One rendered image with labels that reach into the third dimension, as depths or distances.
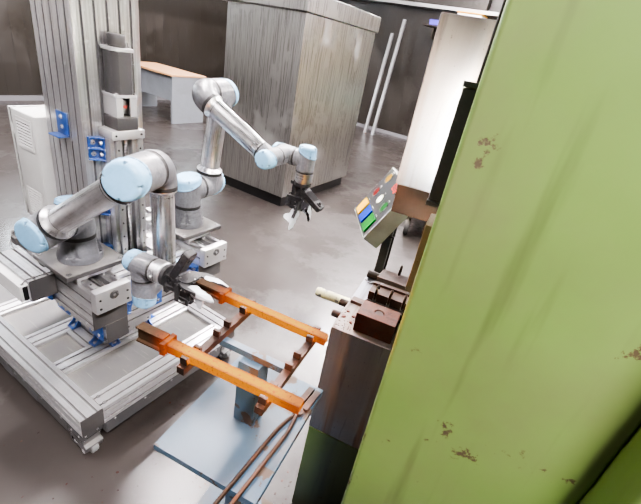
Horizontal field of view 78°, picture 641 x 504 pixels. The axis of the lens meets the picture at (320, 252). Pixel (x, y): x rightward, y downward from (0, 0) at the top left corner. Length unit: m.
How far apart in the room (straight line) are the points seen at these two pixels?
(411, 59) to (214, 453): 9.62
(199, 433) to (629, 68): 1.15
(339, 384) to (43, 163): 1.45
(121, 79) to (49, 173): 0.56
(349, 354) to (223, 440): 0.43
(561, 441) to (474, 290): 0.35
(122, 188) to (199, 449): 0.72
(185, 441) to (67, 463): 0.97
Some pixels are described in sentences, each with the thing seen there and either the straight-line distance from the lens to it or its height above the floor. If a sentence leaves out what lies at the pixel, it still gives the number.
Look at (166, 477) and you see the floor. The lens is 1.97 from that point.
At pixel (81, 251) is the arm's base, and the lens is 1.64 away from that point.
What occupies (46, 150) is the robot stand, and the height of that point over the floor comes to 1.10.
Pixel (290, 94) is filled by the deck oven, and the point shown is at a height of 1.18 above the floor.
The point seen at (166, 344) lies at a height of 0.98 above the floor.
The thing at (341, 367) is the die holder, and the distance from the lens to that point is 1.30.
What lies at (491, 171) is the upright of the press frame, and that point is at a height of 1.53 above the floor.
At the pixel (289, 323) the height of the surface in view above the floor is 0.98.
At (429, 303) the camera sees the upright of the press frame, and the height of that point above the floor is 1.26.
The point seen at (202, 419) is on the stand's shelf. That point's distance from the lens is 1.22.
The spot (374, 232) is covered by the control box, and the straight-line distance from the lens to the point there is 1.71.
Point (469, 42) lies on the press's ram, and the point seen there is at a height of 1.72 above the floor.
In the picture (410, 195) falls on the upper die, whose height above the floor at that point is 1.33.
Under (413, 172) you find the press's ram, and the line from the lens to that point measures 1.08.
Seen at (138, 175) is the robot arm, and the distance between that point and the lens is 1.19.
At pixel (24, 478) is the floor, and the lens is 2.10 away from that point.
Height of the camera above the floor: 1.66
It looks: 27 degrees down
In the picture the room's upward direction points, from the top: 11 degrees clockwise
